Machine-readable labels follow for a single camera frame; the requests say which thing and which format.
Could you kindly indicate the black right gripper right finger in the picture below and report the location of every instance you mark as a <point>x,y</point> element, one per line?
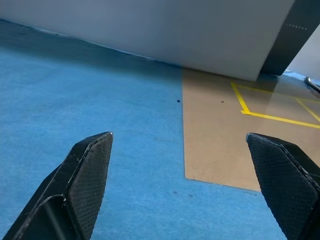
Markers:
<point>285,180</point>

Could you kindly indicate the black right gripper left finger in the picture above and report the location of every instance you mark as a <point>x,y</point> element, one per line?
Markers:
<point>82,180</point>

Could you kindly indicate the yellow tape marking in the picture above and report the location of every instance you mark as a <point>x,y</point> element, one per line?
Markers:
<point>275,118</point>

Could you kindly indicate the brown cardboard sheet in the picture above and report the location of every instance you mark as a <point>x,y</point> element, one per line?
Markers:
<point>212,137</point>

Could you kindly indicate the blue table mat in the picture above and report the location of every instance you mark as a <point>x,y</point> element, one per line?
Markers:
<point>75,87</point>

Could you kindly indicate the black board stand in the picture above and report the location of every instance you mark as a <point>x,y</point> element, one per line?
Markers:
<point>292,37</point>

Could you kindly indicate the large white foam board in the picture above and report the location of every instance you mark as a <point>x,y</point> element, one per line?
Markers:
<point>150,30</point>

